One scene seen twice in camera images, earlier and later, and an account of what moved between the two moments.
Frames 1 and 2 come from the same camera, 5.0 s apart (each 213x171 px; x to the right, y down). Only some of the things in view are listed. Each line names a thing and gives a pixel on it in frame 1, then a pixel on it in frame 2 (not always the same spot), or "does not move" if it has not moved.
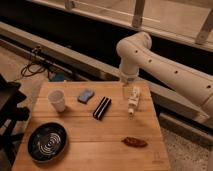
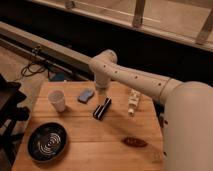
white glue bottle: x=133 y=100 does not move
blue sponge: x=85 y=96 does not move
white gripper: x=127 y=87 -> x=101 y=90
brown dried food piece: x=133 y=142 does not move
